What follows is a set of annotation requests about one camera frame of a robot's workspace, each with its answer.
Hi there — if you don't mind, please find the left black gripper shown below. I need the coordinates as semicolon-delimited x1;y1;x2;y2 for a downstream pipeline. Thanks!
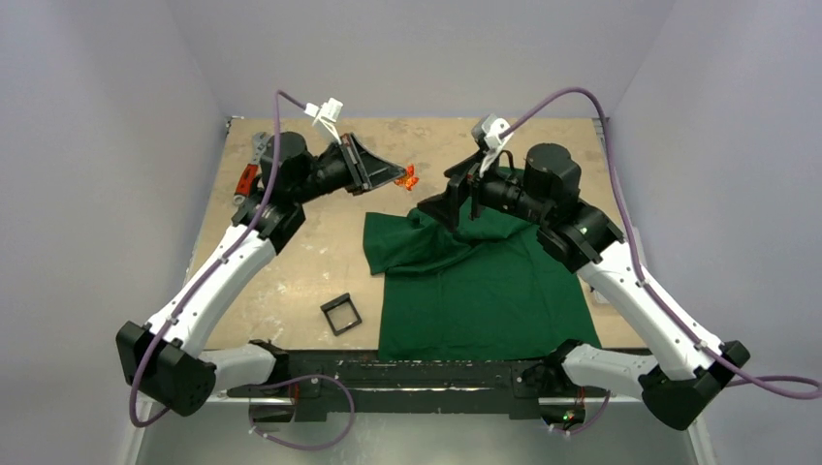
292;133;404;205

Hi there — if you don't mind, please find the orange leaf brooch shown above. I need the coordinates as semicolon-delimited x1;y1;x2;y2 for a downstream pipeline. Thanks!
394;165;419;191

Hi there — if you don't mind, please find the green t-shirt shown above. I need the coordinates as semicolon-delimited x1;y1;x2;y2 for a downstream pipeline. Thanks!
363;203;601;360

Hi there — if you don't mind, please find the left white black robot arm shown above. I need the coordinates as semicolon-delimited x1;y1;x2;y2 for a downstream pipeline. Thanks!
115;132;408;426

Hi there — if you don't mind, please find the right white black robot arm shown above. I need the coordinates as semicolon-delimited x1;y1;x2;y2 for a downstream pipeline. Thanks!
417;143;750;431

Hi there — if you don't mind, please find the clear plastic parts box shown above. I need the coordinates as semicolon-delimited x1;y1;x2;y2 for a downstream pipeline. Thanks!
587;285;610;305

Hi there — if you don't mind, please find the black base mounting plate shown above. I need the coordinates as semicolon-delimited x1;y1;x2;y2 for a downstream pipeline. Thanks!
227;350;604;429

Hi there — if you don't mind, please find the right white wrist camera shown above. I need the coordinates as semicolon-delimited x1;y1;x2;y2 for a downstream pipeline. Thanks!
471;113;512;178

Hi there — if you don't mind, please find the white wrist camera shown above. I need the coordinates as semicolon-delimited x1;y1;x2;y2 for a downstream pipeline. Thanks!
471;113;512;178
303;98;344;144

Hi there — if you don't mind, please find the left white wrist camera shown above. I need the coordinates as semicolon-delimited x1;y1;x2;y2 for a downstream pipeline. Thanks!
303;98;344;144

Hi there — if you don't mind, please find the aluminium rail frame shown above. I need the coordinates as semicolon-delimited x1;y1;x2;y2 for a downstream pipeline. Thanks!
131;117;701;406

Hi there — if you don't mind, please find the red handled adjustable wrench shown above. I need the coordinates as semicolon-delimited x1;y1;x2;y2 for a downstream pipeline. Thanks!
233;132;271;206

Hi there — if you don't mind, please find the black square frame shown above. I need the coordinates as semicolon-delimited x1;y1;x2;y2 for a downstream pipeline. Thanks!
320;293;363;336

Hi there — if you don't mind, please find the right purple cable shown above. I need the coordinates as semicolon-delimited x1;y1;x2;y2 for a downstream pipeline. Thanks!
500;86;822;438

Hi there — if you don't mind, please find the purple cable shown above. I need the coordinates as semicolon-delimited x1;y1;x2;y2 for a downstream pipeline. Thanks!
129;88;356;450
500;86;822;438

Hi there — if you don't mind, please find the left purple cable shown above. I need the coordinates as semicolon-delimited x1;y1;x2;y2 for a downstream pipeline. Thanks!
129;88;356;450

